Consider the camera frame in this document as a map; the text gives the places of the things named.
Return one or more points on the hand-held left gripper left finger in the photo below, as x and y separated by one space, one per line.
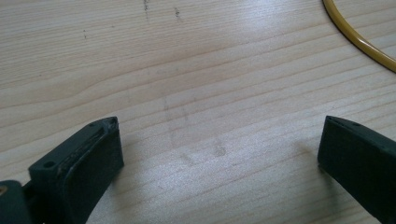
77 174

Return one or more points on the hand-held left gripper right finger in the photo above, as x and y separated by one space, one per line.
361 161

